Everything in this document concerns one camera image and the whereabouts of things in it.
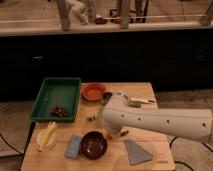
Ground grey blue folded cloth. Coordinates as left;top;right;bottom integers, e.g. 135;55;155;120
124;139;153;166

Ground small metal cup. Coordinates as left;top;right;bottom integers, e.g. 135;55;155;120
102;92;113;105

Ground white handled knife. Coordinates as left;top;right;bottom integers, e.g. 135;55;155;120
129;97;156;104

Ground black cable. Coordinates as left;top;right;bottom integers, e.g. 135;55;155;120
168;135;213;171

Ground black rectangular block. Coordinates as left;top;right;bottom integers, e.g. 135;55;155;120
120;130;129;137

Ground small dark toy piece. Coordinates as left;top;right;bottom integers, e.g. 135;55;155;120
87;116;97;122

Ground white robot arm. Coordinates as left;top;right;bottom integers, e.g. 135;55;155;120
102;92;213;145

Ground red yellow apple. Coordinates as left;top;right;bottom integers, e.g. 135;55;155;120
103;130;113;140

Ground small green cup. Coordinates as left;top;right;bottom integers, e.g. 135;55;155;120
97;108;103;121

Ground green plastic tray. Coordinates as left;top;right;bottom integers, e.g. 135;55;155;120
30;77;81;122

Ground small white plate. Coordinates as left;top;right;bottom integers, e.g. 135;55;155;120
36;129;56;151

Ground orange bowl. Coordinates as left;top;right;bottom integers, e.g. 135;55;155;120
81;83;106;102

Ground dark red grapes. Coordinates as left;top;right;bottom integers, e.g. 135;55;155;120
50;106;67;117

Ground purple bowl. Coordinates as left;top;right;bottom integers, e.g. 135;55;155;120
80;131;108;160

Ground green cucumber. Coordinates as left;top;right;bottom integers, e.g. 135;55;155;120
129;102;141;108

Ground blue sponge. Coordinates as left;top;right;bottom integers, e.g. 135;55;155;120
65;135;82;159

